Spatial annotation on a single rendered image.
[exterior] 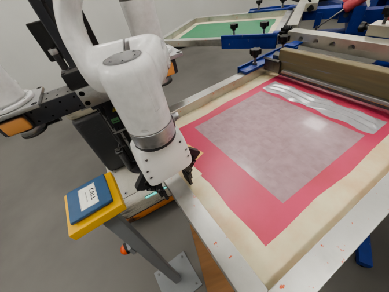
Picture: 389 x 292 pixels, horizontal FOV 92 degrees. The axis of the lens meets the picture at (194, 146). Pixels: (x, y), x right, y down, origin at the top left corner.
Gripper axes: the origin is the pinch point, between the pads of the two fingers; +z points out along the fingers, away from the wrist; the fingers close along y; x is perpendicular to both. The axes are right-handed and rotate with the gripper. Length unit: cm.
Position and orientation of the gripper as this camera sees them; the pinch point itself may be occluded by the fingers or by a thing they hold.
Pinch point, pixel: (175, 183)
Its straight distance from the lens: 44.8
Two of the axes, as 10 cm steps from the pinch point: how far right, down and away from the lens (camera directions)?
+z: 1.7, 7.0, 6.9
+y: -8.3, 4.8, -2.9
